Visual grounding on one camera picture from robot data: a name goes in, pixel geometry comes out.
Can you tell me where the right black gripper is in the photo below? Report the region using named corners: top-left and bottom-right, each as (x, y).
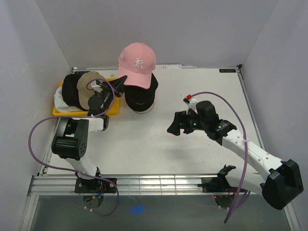
top-left (167, 109), bottom-right (207, 136)

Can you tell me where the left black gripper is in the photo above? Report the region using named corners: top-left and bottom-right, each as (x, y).
top-left (99, 75), bottom-right (128, 115)

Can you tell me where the black cap gold logo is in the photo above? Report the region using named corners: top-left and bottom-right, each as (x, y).
top-left (124, 74), bottom-right (158, 112)

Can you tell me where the pink baseball cap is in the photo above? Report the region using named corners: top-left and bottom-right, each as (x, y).
top-left (118, 42), bottom-right (156, 89)

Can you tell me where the beige baseball cap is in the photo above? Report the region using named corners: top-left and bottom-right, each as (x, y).
top-left (77, 71), bottom-right (103, 111)

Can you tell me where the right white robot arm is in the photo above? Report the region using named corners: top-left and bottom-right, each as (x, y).
top-left (167, 101), bottom-right (304, 210)

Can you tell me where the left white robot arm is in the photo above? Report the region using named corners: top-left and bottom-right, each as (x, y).
top-left (51, 71), bottom-right (127, 193)

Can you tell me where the white paper label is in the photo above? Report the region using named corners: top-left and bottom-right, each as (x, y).
top-left (155, 64), bottom-right (182, 70)

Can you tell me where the plain black cap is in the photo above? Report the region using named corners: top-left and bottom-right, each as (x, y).
top-left (62, 74), bottom-right (82, 110)

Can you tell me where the white cap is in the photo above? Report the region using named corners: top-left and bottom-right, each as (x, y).
top-left (54, 86), bottom-right (79, 113)

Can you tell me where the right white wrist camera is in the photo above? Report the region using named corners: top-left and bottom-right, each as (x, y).
top-left (183, 94), bottom-right (198, 113)

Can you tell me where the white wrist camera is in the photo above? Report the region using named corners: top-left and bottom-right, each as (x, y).
top-left (91, 80), bottom-right (101, 91)
top-left (183, 94), bottom-right (198, 113)

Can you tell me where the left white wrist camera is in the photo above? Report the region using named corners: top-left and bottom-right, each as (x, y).
top-left (91, 80), bottom-right (101, 91)

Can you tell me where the gold wire hat stand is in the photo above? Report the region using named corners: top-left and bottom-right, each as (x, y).
top-left (134, 103), bottom-right (154, 115)

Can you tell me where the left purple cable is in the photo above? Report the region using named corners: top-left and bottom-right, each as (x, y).
top-left (28, 79), bottom-right (120, 216)

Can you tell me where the purple cable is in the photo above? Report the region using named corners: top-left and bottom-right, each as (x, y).
top-left (191, 91), bottom-right (251, 224)
top-left (28, 79), bottom-right (120, 216)

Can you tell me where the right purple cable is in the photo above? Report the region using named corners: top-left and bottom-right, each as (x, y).
top-left (191, 91), bottom-right (251, 224)

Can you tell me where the aluminium front rail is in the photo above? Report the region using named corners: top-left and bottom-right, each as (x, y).
top-left (27, 174), bottom-right (241, 196)

